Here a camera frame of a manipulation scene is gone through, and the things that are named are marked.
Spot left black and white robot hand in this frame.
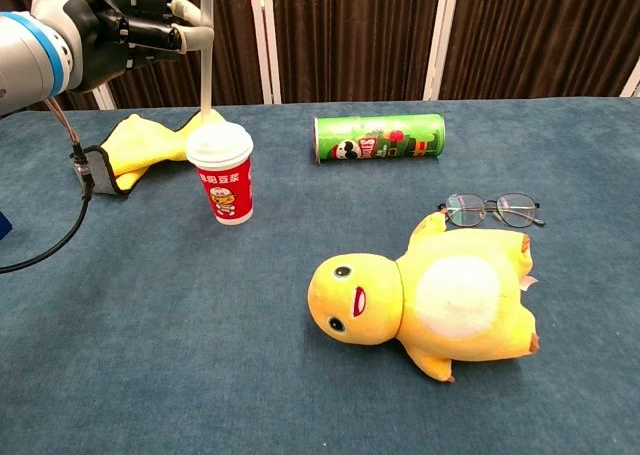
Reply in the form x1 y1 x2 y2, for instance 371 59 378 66
30 0 217 95

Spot transparent plastic straw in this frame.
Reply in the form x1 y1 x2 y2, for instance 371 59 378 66
199 0 217 122

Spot red cup with white lid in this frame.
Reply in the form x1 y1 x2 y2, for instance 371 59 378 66
186 121 255 227

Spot yellow and grey microfibre cloth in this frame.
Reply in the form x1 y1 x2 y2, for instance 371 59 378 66
82 107 229 197

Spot green Pringles can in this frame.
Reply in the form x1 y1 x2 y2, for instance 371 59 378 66
312 112 447 167

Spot thin black-framed eyeglasses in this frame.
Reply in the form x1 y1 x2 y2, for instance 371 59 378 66
437 191 547 229

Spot yellow plush duck toy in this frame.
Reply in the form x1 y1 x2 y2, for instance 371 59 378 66
306 210 542 384

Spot black cable with connector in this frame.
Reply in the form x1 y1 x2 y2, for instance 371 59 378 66
0 97 96 276

